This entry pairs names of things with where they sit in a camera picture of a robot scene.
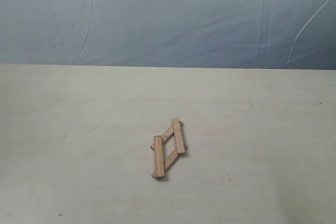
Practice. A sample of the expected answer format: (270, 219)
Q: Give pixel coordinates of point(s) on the diagonal wooden stick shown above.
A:
(159, 158)

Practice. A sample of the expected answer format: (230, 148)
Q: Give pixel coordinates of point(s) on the blue-grey backdrop cloth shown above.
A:
(279, 34)

